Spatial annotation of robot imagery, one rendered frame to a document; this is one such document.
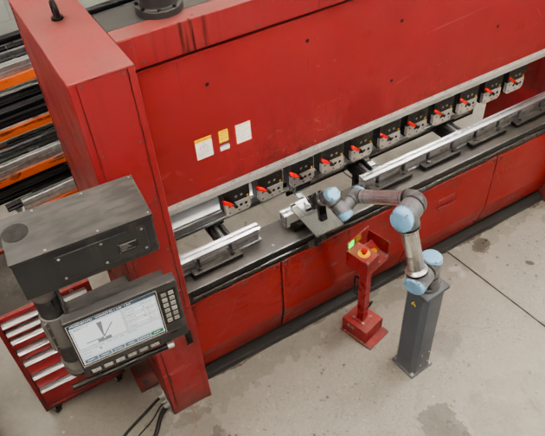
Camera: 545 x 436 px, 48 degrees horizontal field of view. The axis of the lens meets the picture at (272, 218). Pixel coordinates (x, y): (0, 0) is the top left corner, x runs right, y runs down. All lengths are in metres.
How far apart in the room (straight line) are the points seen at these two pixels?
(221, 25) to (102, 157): 0.73
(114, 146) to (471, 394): 2.62
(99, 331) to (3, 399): 1.93
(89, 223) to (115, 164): 0.37
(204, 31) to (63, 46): 0.55
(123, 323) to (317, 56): 1.50
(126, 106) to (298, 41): 0.92
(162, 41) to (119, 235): 0.81
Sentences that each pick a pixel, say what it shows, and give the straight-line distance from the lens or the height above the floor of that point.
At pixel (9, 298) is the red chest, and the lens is 3.46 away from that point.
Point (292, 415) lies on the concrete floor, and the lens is 3.86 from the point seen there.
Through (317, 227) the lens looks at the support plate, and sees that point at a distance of 3.40.
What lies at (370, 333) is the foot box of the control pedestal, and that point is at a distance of 4.10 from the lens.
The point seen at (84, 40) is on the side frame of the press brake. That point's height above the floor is 2.30.
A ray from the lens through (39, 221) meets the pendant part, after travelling 2.30.
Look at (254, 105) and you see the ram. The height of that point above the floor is 1.78.
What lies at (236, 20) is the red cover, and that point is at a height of 2.23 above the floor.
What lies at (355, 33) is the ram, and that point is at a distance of 3.09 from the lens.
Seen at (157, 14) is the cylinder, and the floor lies 2.32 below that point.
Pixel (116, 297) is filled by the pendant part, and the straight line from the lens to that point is 2.42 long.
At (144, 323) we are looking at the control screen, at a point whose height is 1.42.
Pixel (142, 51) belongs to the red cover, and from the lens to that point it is 2.53.
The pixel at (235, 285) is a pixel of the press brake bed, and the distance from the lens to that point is 3.46.
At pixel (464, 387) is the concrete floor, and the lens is 4.06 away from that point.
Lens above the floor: 3.41
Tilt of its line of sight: 44 degrees down
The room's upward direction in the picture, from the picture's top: 4 degrees counter-clockwise
